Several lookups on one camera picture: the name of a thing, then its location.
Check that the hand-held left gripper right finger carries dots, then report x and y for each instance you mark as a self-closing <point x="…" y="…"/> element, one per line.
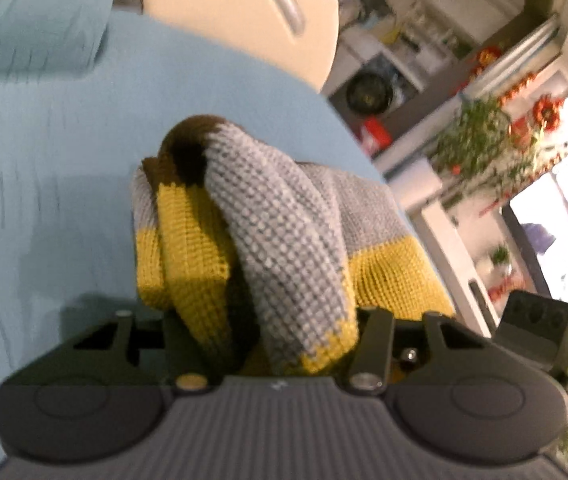
<point x="374" y="345"/>

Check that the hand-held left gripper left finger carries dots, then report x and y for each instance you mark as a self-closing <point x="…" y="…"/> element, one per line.
<point x="186" y="355"/>

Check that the yellow brown grey knit sweater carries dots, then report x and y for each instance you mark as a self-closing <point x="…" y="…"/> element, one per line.
<point x="274" y="240"/>

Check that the red table ornament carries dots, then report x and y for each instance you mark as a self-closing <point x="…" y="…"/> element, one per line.
<point x="501" y="289"/>

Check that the black soundbar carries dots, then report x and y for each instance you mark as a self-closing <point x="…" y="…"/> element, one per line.
<point x="481" y="305"/>

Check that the small potted plant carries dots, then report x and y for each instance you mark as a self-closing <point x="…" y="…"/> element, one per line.
<point x="499" y="257"/>

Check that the flat screen television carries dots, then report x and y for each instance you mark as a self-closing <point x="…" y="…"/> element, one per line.
<point x="563" y="230"/>

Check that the white television cabinet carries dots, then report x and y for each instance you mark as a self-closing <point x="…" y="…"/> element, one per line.
<point x="456" y="260"/>

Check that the white cylinder bin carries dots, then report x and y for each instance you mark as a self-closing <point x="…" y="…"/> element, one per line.
<point x="413" y="182"/>

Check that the tall green potted plant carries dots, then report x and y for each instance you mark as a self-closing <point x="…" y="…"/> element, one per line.
<point x="478" y="140"/>

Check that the red bucket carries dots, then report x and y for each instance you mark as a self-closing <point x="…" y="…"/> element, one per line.
<point x="376" y="135"/>

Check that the grey washing machine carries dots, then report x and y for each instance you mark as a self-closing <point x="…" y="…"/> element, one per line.
<point x="371" y="91"/>

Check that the beige oval chair back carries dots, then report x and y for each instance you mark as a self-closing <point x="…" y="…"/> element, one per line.
<point x="224" y="15"/>

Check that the blue quilted sofa cushion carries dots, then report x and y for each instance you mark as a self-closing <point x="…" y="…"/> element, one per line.
<point x="29" y="25"/>

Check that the red round wall decoration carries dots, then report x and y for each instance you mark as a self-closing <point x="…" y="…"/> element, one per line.
<point x="547" y="112"/>

